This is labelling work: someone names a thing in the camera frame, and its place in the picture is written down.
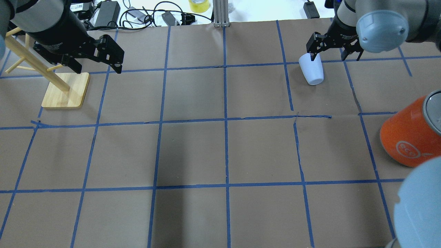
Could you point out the wooden mug tree stand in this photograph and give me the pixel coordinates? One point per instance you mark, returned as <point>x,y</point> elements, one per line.
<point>65,90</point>

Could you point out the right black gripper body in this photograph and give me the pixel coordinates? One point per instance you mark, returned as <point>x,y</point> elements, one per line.
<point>345,31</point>

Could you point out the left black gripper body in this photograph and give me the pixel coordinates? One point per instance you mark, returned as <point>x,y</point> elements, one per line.
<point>55,38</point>

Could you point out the black power adapter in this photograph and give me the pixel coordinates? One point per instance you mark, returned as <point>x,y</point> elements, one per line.
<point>108,12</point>

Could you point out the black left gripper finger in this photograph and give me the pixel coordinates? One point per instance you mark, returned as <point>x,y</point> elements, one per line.
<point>111,53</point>

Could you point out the aluminium frame post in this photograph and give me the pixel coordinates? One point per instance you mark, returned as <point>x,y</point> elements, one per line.
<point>221,13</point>

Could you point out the white plastic cup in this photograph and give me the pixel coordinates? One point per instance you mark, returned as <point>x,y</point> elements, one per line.
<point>312,70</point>

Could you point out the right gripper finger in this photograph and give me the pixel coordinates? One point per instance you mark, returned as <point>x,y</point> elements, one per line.
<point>349,49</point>
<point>316,44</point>

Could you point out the orange cylindrical bin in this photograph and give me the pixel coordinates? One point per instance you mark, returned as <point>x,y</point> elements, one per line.
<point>412,136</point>

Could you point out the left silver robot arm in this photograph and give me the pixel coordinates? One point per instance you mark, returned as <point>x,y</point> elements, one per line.
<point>39,15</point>

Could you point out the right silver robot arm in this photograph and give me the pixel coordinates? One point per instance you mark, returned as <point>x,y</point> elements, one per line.
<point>377,26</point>

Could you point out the yellow tape roll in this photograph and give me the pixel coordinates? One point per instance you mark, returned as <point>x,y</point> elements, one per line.
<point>199,6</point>

